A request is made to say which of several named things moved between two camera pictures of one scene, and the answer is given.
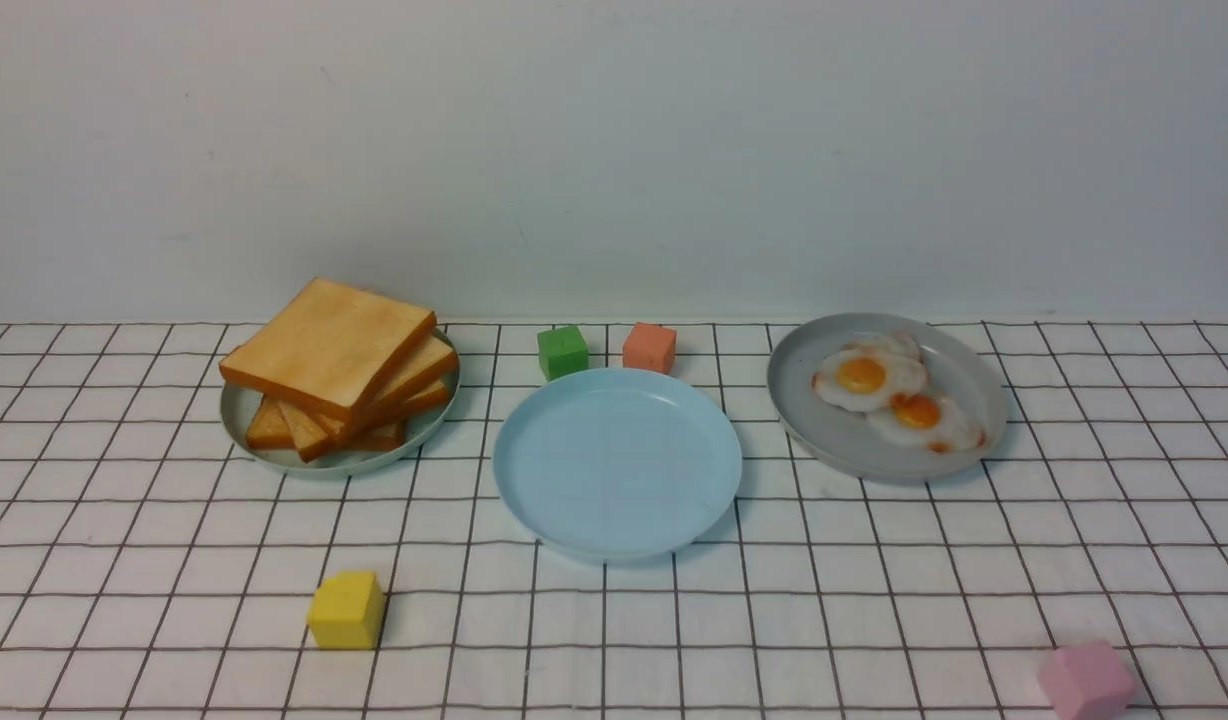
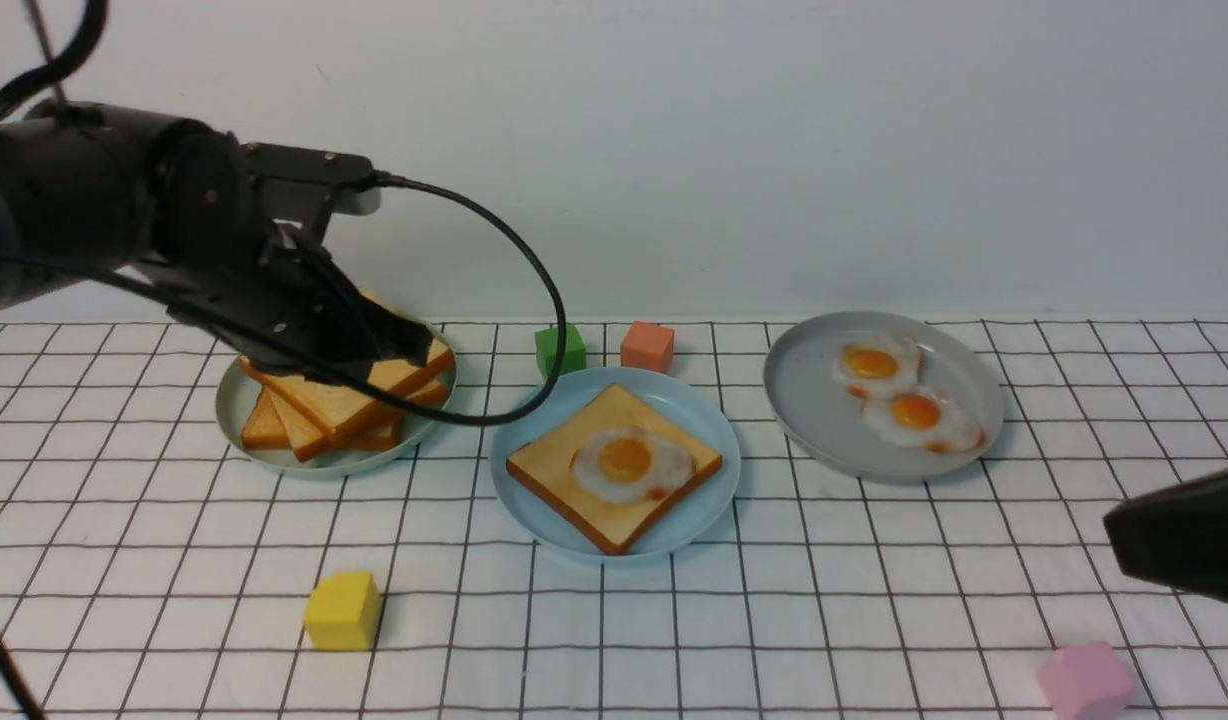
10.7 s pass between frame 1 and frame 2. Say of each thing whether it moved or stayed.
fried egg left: stayed
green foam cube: stayed
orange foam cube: stayed
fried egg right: stayed
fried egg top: moved
